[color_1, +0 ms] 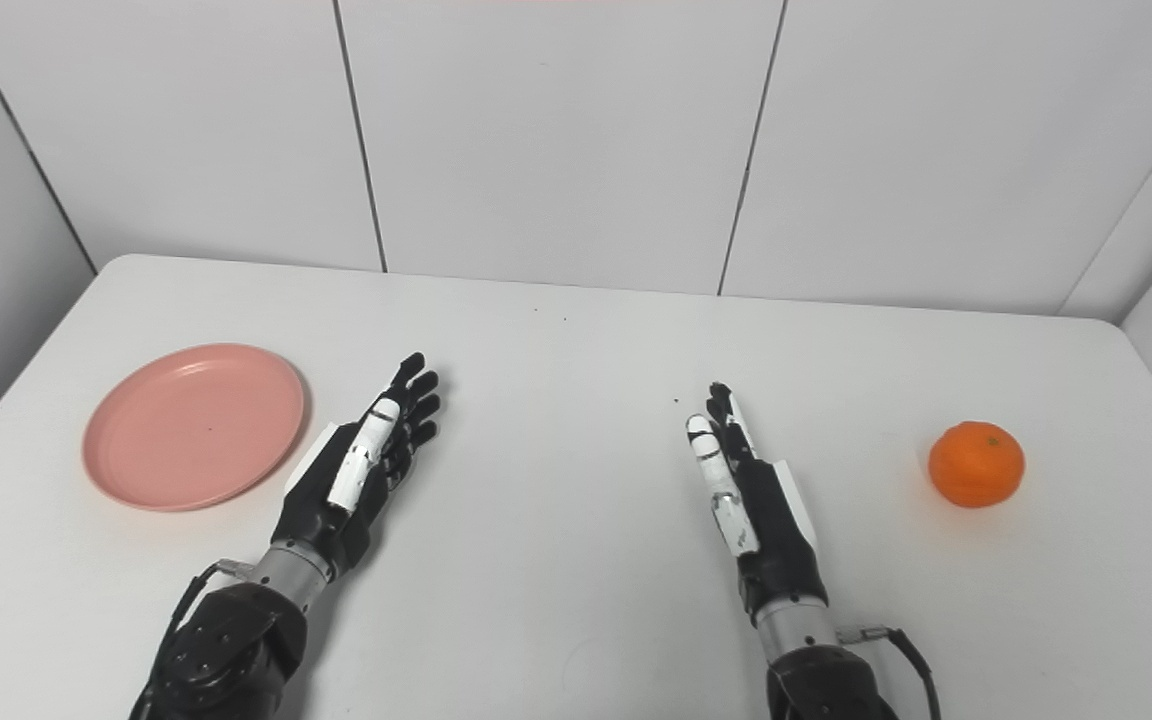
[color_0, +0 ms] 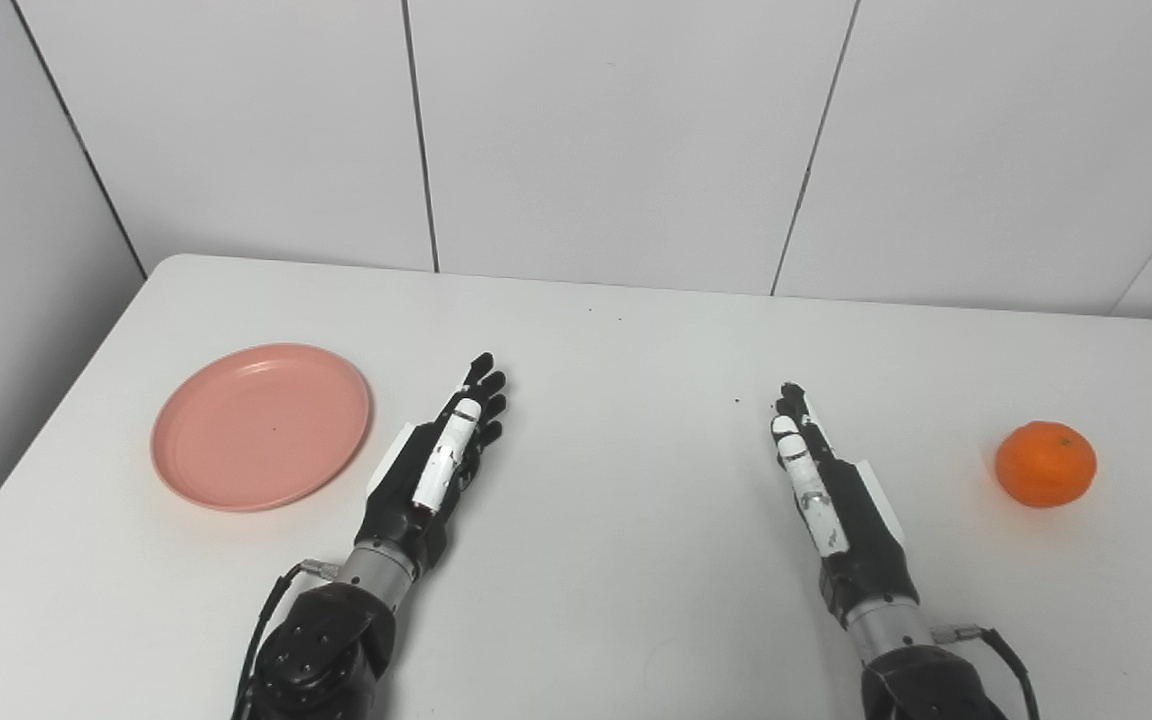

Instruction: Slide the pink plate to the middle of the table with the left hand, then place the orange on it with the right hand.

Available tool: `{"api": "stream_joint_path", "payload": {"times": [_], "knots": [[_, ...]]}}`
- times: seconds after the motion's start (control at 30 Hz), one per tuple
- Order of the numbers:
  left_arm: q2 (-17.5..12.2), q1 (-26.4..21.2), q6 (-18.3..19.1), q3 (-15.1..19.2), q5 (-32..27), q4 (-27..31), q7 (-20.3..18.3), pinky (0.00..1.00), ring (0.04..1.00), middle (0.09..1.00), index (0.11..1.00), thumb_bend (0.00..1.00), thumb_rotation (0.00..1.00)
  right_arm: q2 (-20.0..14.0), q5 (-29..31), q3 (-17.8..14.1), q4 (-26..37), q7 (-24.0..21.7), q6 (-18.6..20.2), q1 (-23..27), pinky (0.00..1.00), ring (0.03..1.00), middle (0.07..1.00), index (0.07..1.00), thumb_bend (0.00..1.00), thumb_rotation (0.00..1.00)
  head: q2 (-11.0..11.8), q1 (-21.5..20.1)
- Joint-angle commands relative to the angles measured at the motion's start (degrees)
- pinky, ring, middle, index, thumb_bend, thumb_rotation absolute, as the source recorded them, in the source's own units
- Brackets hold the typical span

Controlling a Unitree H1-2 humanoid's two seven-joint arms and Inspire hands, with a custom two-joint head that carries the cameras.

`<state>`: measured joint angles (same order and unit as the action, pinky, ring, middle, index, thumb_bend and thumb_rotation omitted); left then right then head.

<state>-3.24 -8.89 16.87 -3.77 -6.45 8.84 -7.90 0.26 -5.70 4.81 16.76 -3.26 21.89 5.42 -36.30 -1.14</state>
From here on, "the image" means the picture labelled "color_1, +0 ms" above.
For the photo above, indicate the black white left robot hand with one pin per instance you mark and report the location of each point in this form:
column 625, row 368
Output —
column 336, row 505

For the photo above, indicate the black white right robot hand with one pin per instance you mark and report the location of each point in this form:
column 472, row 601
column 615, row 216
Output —
column 776, row 530

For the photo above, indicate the pink round plate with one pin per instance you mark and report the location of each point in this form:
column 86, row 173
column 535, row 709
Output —
column 196, row 430

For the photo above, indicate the orange fruit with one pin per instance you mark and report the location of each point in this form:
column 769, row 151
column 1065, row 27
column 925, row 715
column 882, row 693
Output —
column 976, row 465

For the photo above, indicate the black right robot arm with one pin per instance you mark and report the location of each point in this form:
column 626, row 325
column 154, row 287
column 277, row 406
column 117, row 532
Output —
column 826, row 685

